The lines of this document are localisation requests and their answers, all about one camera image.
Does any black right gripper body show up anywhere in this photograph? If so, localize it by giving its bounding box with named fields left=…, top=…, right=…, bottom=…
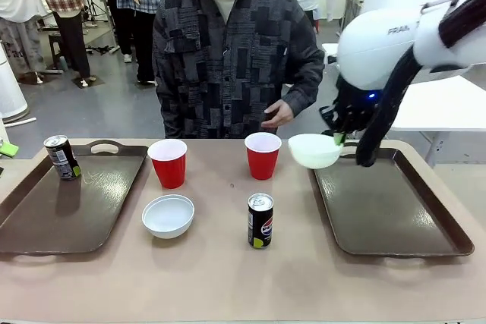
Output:
left=333, top=75, right=381, bottom=136

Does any white bowl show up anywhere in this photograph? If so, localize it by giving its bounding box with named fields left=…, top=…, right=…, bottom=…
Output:
left=287, top=133, right=343, bottom=171
left=141, top=193, right=196, bottom=240

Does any person's left forearm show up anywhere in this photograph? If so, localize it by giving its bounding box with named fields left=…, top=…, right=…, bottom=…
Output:
left=282, top=46, right=326, bottom=117

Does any person's left hand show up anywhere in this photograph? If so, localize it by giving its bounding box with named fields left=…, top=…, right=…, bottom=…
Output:
left=260, top=99, right=295, bottom=128

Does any red plastic cup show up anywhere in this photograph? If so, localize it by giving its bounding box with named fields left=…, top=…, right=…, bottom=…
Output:
left=244, top=132, right=282, bottom=181
left=147, top=139, right=188, bottom=190

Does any brown serving tray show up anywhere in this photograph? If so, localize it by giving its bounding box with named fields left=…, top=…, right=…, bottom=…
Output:
left=0, top=139, right=149, bottom=256
left=311, top=140, right=475, bottom=260

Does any white background table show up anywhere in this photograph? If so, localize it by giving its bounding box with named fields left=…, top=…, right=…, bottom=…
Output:
left=320, top=42, right=486, bottom=168

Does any person in patchwork grey shirt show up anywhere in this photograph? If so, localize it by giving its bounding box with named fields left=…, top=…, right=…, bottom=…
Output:
left=151, top=0, right=326, bottom=140

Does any black Pepsi can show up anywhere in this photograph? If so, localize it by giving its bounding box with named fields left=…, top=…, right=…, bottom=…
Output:
left=43, top=134, right=82, bottom=182
left=247, top=193, right=275, bottom=250

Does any black tripod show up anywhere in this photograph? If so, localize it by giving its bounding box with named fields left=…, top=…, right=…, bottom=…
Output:
left=84, top=0, right=112, bottom=29

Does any black stool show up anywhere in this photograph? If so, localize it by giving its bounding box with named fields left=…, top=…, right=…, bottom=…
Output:
left=48, top=33, right=65, bottom=71

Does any green block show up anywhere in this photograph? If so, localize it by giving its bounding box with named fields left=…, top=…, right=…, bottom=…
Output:
left=0, top=137, right=21, bottom=158

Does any bystander in white clothes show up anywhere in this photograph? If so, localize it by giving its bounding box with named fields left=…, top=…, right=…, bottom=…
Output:
left=0, top=0, right=47, bottom=84

